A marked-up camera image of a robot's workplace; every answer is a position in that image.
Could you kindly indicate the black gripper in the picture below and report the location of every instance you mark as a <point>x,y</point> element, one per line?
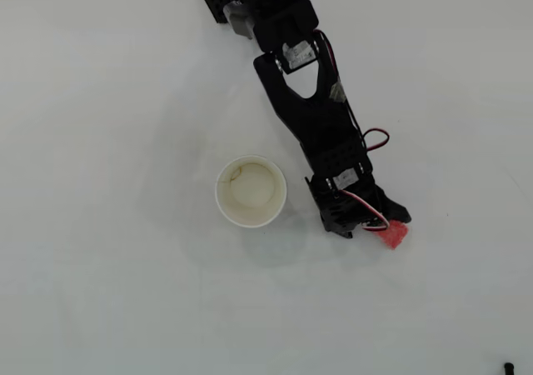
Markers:
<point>395,209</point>

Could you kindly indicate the red foam cube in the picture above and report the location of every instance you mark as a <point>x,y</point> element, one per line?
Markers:
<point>393,234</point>

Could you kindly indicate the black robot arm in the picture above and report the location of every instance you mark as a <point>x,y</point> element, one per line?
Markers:
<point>316,121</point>

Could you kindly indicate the tan paper cup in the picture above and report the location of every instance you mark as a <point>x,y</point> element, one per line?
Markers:
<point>251,191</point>

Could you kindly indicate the small black object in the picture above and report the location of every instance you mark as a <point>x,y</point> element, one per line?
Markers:
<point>508,368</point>

